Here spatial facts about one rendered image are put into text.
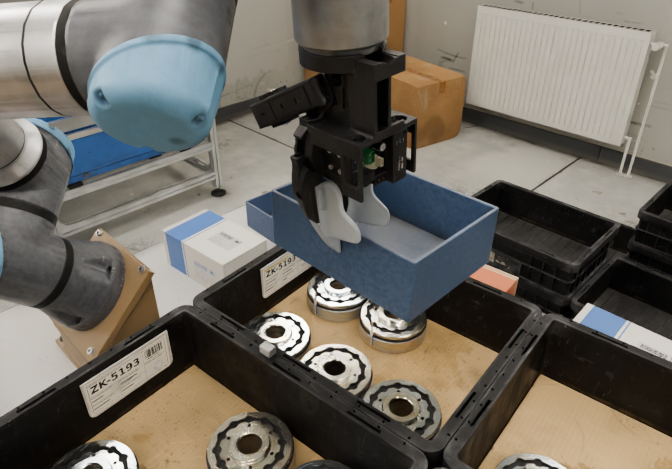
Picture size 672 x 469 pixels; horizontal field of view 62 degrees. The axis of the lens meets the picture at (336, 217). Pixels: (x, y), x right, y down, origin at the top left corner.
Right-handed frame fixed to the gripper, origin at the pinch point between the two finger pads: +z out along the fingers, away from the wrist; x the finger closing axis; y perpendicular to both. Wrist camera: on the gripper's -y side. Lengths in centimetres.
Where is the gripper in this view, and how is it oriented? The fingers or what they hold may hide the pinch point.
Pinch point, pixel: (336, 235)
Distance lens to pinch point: 57.3
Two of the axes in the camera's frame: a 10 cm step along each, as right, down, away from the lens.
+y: 6.9, 3.7, -6.2
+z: 0.5, 8.3, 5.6
